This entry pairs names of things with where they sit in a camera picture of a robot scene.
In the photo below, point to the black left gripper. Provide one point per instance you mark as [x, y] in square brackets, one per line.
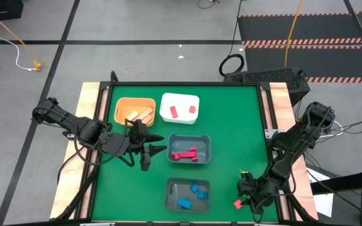
[138, 141]

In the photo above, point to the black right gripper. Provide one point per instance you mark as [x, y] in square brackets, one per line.
[251, 191]

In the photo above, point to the pink cube block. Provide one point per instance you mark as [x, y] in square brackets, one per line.
[237, 204]
[192, 109]

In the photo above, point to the long red block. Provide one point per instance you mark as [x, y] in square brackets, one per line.
[186, 154]

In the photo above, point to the long light wood block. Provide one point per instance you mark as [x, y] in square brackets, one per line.
[145, 113]

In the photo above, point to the blue cube block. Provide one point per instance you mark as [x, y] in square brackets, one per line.
[202, 195]
[194, 188]

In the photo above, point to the blue rectangular block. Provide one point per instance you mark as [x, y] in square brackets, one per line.
[185, 202]

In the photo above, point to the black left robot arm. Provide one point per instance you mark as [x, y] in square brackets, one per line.
[83, 130]

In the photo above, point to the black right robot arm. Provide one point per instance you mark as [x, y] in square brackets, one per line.
[294, 141]

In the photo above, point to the gray plastic bin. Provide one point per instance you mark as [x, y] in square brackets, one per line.
[176, 142]

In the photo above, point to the yellow tape tag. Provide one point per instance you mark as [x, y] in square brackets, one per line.
[244, 172]

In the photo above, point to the red rectangular block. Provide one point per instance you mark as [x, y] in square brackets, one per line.
[173, 112]
[193, 149]

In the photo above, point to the short light wood block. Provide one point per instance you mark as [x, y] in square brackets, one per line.
[132, 115]

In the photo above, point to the clear dark plastic bin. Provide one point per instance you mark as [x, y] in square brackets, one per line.
[173, 188]

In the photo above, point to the white plastic bin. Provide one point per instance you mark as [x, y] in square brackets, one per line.
[182, 102]

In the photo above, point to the orange plastic bin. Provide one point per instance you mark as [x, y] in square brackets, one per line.
[122, 106]

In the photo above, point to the white paper sheet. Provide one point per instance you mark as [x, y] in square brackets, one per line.
[314, 177]
[324, 204]

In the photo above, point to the green table mat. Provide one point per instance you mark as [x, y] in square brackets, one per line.
[231, 125]

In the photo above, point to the black floor beam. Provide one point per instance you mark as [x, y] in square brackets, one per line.
[341, 182]

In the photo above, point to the black perforated computer case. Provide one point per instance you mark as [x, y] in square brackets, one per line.
[272, 77]

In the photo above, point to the black striped floor mat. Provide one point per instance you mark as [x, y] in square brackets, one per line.
[325, 61]
[325, 28]

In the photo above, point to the black floor box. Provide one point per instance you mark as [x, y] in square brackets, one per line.
[2, 9]

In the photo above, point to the black table frame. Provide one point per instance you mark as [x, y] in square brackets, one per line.
[184, 83]

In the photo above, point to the silver mounting bracket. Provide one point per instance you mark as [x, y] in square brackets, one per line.
[269, 134]

